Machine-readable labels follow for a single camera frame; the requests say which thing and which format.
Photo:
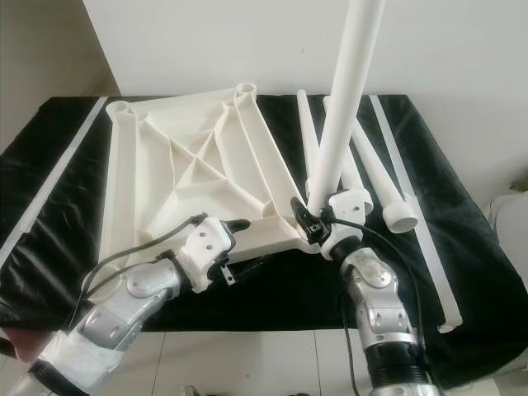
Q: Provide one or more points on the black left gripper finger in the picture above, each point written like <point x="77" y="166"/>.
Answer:
<point x="240" y="224"/>

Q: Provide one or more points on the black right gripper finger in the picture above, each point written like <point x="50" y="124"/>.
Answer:
<point x="299" y="210"/>

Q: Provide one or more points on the white plastic table top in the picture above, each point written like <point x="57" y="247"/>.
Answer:
<point x="214" y="214"/>

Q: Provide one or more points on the white plastic table leg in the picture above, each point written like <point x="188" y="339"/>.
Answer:
<point x="353" y="177"/>
<point x="351" y="91"/>
<point x="307" y="124"/>
<point x="396" y="202"/>

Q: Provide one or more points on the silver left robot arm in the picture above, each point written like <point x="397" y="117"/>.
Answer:
<point x="132" y="297"/>

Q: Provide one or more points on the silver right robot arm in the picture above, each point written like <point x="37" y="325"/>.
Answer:
<point x="371" y="297"/>

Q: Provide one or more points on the white standing fan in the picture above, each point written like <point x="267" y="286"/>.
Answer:
<point x="513" y="219"/>

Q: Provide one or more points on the pink table cover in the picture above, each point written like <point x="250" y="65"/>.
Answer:
<point x="21" y="342"/>

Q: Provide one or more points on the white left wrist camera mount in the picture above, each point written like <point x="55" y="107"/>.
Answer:
<point x="210" y="247"/>

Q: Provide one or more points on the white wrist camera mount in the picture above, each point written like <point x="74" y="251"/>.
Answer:
<point x="210" y="247"/>
<point x="351" y="202"/>

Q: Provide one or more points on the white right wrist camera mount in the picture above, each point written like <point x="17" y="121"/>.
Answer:
<point x="351" y="202"/>

